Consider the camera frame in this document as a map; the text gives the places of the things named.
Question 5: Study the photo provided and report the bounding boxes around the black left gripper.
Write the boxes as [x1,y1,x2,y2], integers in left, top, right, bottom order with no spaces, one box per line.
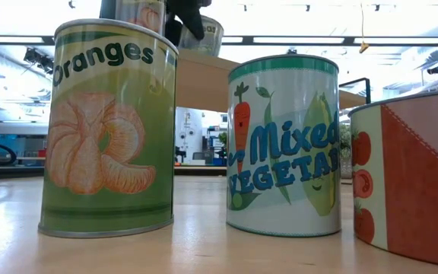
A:
[164,0,213,47]

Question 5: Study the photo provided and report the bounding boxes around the peaches label tin can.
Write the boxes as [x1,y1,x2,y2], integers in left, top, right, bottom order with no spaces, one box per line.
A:
[114,0,167,37]

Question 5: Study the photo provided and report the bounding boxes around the oranges label tin can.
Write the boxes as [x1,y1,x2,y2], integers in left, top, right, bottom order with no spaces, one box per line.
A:
[37,18,180,239]

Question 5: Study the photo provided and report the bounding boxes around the mixed vegetables label tin can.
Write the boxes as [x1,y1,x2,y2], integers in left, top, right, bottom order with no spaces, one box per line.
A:
[225,53,342,238]

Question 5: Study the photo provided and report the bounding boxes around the tomato label tin can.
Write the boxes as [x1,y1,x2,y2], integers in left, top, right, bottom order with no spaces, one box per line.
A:
[348,88,438,269]

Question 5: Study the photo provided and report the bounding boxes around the white cylindrical tank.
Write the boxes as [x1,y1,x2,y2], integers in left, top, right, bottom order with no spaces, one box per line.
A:
[176,107,205,165]

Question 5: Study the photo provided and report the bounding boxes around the green background plant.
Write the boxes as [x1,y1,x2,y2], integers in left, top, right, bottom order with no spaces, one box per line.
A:
[217,132,228,159]

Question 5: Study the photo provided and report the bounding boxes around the black ceiling spotlights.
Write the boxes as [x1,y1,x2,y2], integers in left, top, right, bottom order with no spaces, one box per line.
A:
[23,47,55,75]

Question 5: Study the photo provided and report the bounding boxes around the small green potted plant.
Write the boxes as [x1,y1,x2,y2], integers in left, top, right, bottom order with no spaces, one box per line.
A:
[339,122,353,179]

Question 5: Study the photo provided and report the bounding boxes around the wooden shelf with black frame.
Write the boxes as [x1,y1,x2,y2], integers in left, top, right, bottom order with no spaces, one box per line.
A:
[99,0,372,113]

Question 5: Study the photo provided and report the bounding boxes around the yellow hanging cord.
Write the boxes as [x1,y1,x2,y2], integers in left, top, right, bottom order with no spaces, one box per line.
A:
[358,2,370,54]

